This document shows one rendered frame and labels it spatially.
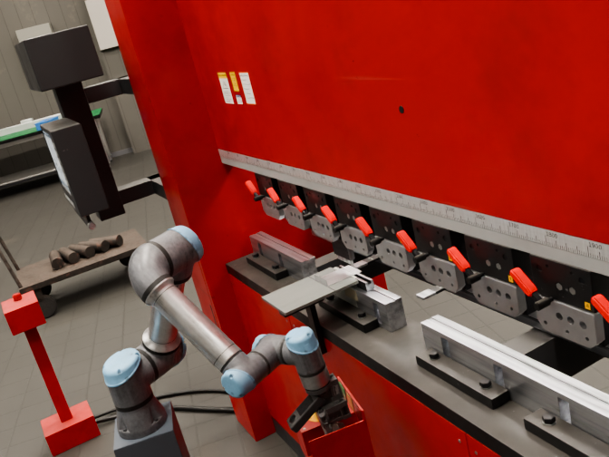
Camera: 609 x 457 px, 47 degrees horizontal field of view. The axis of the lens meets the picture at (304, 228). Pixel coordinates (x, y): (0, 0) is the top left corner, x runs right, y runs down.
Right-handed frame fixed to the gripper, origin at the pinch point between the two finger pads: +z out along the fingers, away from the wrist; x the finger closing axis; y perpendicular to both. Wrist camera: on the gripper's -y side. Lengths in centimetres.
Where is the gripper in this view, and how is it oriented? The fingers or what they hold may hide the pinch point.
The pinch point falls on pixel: (333, 447)
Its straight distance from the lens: 196.5
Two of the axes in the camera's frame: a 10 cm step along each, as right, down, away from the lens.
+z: 3.1, 8.9, 3.3
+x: -2.8, -2.5, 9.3
